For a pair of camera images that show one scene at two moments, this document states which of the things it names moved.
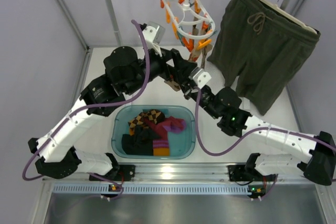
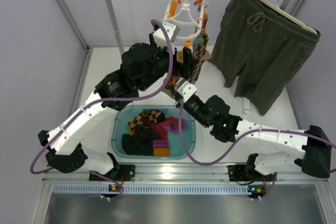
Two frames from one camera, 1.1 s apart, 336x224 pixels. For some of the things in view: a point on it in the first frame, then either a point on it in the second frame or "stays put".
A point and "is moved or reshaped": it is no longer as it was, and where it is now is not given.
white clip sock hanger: [191, 18] is moved or reshaped
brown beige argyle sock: [196, 48] → [199, 48]
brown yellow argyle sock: [155, 115] stays put
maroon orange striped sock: [161, 146] stays put
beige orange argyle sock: [206, 28] → [205, 20]
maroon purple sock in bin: [161, 129] stays put
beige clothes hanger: [284, 11] stays put
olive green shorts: [259, 47] stays put
